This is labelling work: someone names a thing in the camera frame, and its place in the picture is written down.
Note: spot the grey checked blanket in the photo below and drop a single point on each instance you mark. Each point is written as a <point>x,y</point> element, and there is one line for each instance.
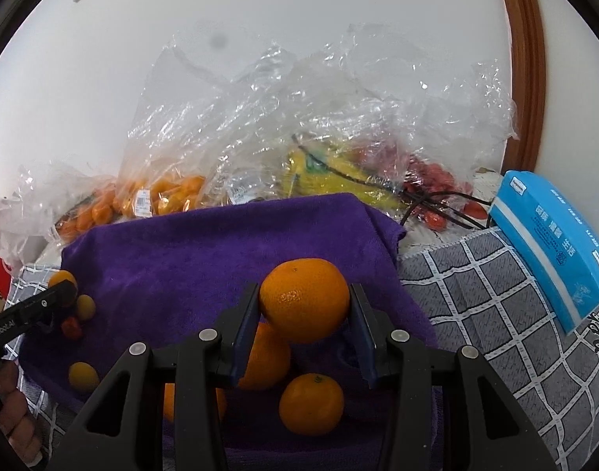
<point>476,304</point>

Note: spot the bunch of yellow bananas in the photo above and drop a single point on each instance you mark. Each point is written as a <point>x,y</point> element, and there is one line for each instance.
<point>329,179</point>

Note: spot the small clear plastic bag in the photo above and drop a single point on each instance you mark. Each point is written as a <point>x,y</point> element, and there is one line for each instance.
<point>24,196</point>

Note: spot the person's left hand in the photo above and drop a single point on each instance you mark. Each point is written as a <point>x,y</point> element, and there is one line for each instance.
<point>17,412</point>

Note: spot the large clear plastic bag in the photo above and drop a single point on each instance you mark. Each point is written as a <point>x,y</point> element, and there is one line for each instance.
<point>289,108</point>

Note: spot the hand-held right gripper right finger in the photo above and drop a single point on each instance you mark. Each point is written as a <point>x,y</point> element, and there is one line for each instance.
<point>369,358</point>

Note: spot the brown wooden frame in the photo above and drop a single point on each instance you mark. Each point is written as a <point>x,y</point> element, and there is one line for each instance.
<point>523,59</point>

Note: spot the small orange kumquat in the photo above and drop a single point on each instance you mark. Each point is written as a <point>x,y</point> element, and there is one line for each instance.
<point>61,276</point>

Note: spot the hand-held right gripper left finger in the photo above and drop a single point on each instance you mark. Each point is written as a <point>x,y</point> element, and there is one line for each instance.
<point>243,343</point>

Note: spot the blue tissue box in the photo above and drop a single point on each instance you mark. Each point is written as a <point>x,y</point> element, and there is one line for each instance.
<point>549,240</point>

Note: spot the small red tomato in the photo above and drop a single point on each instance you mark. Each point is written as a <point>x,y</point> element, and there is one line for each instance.
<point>72,328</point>

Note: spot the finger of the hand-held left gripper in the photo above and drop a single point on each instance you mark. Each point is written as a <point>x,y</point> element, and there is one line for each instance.
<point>59,299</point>

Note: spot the pile of red cherry tomatoes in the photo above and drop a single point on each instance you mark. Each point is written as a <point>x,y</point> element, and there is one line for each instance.
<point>434,176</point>

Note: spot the purple towel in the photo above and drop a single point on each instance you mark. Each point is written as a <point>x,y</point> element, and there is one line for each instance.
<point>181,265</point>

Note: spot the pile of bagged mandarins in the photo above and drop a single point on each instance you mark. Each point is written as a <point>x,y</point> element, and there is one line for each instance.
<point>96,213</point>

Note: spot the large orange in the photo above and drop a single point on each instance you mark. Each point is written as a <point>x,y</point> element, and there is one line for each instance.
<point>169,402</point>
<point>304,299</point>
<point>312,405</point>
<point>270,358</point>

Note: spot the small yellow round fruit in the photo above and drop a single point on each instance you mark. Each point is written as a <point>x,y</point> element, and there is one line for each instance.
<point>86,306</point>
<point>83,376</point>

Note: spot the labelled pack of kumquats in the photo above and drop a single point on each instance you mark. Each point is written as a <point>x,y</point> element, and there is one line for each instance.
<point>174,196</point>

